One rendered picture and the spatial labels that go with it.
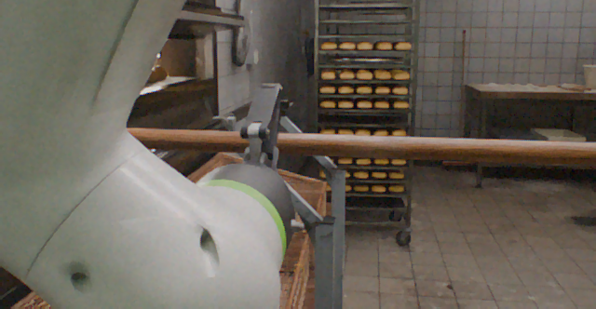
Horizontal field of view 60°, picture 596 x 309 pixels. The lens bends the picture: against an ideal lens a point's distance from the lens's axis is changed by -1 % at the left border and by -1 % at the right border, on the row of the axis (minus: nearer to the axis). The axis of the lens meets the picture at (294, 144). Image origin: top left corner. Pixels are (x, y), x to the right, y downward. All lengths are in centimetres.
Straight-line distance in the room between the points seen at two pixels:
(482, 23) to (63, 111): 561
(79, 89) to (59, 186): 6
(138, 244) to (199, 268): 3
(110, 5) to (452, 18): 556
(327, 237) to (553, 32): 503
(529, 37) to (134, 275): 571
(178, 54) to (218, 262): 207
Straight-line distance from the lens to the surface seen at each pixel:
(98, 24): 22
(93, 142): 28
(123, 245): 27
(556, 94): 510
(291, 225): 41
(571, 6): 601
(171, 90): 182
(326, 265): 115
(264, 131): 48
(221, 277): 27
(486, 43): 579
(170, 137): 75
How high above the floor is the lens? 133
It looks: 11 degrees down
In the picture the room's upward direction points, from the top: straight up
